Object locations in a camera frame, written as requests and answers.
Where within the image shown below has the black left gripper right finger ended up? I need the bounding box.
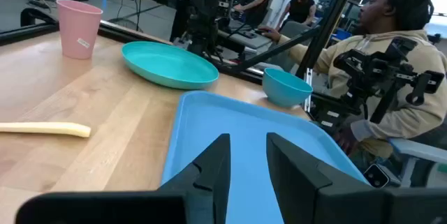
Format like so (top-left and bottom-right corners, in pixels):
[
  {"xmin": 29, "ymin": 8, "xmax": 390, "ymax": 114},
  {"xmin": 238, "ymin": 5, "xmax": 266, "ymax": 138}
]
[{"xmin": 266, "ymin": 132, "xmax": 385, "ymax": 224}]

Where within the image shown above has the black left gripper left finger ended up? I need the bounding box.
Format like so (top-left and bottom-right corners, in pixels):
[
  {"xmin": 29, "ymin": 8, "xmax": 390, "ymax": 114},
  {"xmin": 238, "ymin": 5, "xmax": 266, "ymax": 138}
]
[{"xmin": 159, "ymin": 133, "xmax": 232, "ymax": 224}]

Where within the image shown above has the teal plastic plate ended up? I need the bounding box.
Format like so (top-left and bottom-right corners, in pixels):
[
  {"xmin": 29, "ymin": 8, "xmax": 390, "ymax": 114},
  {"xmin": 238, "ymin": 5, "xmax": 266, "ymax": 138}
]
[{"xmin": 121, "ymin": 40, "xmax": 220, "ymax": 91}]

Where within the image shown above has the blue plastic bowl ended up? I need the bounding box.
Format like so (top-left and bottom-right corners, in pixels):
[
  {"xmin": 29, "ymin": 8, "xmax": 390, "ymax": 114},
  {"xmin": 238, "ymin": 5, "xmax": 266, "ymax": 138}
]
[{"xmin": 261, "ymin": 67, "xmax": 314, "ymax": 109}]

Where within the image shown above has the pink plastic cup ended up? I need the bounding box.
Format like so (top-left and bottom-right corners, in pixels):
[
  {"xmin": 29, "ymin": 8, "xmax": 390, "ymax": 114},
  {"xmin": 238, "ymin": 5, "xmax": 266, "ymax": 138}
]
[{"xmin": 55, "ymin": 0, "xmax": 104, "ymax": 60}]

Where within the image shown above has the knife with cream handle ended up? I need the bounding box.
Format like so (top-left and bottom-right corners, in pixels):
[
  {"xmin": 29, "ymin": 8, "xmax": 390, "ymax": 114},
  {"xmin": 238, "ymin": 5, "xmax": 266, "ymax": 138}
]
[{"xmin": 0, "ymin": 121, "xmax": 92, "ymax": 139}]

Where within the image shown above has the blue plastic tray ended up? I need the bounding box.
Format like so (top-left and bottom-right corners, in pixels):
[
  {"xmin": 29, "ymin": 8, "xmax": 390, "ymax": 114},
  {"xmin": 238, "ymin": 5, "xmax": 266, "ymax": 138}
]
[{"xmin": 161, "ymin": 90, "xmax": 369, "ymax": 224}]

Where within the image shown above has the black computer keyboard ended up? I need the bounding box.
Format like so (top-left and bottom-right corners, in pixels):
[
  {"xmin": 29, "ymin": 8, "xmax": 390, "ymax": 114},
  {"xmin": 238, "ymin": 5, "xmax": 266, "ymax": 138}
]
[{"xmin": 237, "ymin": 29, "xmax": 259, "ymax": 40}]

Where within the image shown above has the grey desk with keyboard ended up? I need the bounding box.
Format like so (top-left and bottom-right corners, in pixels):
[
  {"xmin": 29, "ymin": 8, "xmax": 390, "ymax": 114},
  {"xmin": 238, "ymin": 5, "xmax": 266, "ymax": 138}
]
[{"xmin": 216, "ymin": 20, "xmax": 277, "ymax": 56}]

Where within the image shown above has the silver perforated metal bar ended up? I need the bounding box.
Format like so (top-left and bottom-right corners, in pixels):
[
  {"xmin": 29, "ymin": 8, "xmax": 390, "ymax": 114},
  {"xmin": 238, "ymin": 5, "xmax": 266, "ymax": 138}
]
[{"xmin": 302, "ymin": 67, "xmax": 313, "ymax": 113}]

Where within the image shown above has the white office chair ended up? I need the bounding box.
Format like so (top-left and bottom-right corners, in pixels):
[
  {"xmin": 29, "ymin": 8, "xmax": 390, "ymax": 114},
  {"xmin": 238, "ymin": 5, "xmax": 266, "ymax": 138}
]
[{"xmin": 387, "ymin": 136, "xmax": 447, "ymax": 188}]

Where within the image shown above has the small blue storage bin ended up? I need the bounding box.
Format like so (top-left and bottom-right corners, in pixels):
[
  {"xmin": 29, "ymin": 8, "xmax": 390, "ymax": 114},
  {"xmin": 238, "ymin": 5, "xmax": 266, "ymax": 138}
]
[{"xmin": 331, "ymin": 28, "xmax": 352, "ymax": 42}]

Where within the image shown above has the black arched corner piece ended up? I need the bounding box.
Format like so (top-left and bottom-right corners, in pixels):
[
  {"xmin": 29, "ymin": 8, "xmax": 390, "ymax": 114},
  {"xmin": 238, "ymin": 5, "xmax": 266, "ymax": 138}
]
[{"xmin": 20, "ymin": 6, "xmax": 59, "ymax": 28}]

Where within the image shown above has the smartphone with camera lens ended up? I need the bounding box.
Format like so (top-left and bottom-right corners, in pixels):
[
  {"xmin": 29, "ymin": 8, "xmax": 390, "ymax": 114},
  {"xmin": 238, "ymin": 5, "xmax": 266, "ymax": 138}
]
[{"xmin": 362, "ymin": 163, "xmax": 391, "ymax": 189}]

